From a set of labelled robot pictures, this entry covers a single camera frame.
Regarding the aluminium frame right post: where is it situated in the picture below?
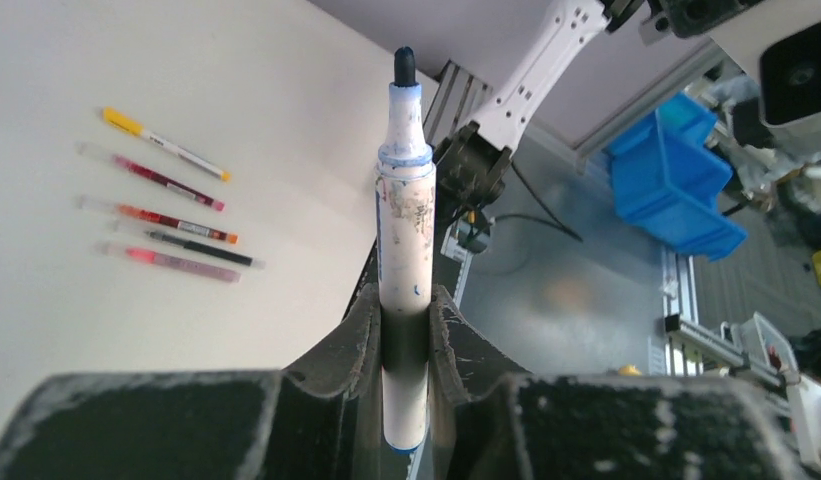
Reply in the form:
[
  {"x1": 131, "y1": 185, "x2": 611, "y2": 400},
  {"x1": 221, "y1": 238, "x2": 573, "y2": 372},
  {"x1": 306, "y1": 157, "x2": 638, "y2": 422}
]
[{"x1": 574, "y1": 40, "x2": 727, "y2": 170}]

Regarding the white marker orange tip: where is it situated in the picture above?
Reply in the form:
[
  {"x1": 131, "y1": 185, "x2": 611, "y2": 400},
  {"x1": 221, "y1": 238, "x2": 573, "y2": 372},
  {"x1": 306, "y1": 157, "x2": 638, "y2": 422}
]
[{"x1": 139, "y1": 129, "x2": 231, "y2": 182}]

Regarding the black gel pen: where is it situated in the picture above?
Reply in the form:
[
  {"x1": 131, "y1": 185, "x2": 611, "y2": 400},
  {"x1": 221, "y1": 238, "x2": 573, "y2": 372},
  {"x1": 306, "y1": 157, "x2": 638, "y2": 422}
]
[{"x1": 113, "y1": 221, "x2": 266, "y2": 269}]

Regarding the blue storage bin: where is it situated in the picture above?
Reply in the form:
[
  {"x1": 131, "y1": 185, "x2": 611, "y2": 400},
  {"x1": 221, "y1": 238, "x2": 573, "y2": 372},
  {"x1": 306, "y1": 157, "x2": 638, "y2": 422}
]
[{"x1": 606, "y1": 93, "x2": 747, "y2": 261}]

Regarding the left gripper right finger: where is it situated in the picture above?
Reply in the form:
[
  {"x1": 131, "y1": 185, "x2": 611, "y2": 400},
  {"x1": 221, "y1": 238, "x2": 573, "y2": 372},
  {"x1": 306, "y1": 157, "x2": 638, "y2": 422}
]
[{"x1": 429, "y1": 286, "x2": 809, "y2": 479}]

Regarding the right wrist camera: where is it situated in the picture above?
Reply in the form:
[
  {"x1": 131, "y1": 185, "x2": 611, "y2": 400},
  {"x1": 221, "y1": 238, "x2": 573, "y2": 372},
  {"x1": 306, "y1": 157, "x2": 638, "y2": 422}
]
[{"x1": 638, "y1": 0, "x2": 821, "y2": 140}]

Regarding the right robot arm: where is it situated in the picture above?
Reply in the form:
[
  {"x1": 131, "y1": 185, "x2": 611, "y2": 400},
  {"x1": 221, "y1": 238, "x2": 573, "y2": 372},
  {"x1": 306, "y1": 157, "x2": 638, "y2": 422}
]
[{"x1": 434, "y1": 1, "x2": 611, "y2": 219}]

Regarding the right camera cable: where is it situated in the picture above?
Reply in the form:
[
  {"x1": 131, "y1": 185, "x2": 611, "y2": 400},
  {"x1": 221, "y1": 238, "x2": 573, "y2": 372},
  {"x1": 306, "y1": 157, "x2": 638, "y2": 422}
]
[{"x1": 492, "y1": 162, "x2": 584, "y2": 244}]

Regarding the pink gel pen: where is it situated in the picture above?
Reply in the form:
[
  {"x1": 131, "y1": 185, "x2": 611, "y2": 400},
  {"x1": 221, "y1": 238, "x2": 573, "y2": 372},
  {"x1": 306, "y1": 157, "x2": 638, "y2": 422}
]
[{"x1": 97, "y1": 242, "x2": 241, "y2": 284}]

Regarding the dark red gel pen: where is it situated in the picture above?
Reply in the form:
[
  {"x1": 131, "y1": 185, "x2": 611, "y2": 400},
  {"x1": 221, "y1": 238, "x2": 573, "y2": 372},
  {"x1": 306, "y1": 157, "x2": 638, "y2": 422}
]
[{"x1": 79, "y1": 196, "x2": 239, "y2": 245}]

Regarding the blue capped white marker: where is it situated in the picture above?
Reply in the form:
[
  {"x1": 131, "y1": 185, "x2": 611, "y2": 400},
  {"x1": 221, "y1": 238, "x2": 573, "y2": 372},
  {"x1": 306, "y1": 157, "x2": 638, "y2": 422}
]
[{"x1": 375, "y1": 46, "x2": 437, "y2": 453}]

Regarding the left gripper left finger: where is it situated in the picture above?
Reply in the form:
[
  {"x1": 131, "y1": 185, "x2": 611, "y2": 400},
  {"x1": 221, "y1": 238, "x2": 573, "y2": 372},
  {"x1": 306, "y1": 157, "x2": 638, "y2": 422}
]
[{"x1": 0, "y1": 285, "x2": 382, "y2": 479}]

